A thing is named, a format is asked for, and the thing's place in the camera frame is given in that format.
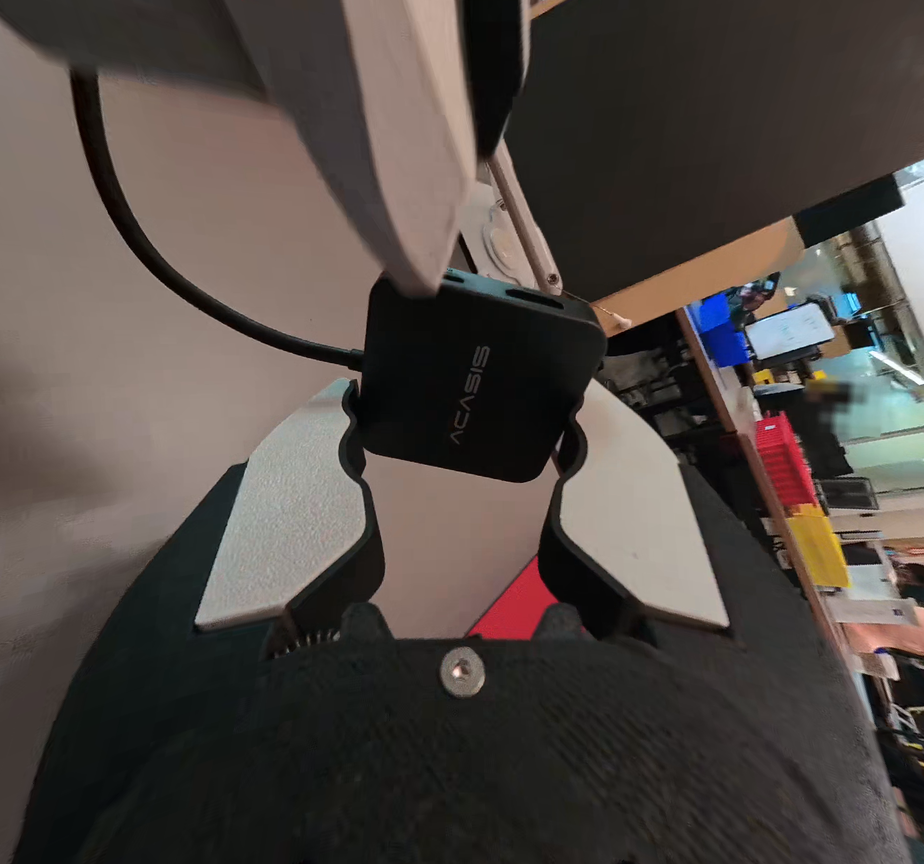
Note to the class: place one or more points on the yellow storage bin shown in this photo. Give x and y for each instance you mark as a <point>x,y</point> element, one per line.
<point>819,550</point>

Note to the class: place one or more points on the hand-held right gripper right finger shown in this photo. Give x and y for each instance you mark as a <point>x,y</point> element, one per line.
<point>635,517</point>

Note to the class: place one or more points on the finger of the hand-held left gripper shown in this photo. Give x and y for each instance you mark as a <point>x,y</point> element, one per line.
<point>361,85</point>

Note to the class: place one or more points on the black USB hub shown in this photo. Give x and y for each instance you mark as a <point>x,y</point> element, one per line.
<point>469,388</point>

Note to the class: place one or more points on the black box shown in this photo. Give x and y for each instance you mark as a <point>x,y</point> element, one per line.
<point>846,494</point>

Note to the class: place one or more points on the wooden storage shelf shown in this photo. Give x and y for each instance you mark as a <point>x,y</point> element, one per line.
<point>729,409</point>

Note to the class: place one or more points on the computer monitor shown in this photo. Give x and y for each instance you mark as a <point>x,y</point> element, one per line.
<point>787,330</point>

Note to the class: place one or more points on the red storage bin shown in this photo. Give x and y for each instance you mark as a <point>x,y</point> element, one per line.
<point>783,460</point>

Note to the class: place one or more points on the black wood-edged divider panel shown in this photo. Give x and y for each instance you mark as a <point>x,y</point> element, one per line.
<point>686,85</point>

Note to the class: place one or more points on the blue storage bin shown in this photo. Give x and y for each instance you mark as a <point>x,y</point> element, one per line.
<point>722,330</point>

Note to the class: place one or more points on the red plastic bin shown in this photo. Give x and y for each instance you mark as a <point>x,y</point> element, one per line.
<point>512,604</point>

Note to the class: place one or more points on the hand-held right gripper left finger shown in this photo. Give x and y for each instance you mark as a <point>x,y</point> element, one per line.
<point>289,510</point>

